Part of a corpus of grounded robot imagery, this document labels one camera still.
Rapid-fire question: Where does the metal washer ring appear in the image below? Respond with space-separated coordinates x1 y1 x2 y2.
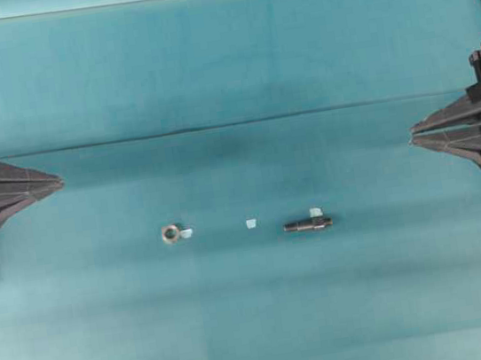
159 223 182 246

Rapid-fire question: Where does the dark metal threaded shaft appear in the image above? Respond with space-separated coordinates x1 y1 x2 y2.
283 216 333 232

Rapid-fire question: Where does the right pale tape marker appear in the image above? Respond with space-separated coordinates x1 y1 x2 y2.
309 207 323 218

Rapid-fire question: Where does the pale tape marker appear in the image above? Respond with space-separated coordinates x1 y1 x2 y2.
309 207 323 218
246 218 257 229
180 228 193 239

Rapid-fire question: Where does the left pale tape marker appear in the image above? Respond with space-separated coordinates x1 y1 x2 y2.
180 228 193 239

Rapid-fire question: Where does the teal table cloth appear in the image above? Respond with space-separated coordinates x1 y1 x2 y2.
0 0 481 360

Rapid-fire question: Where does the middle pale tape marker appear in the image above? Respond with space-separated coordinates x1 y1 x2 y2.
246 218 257 229

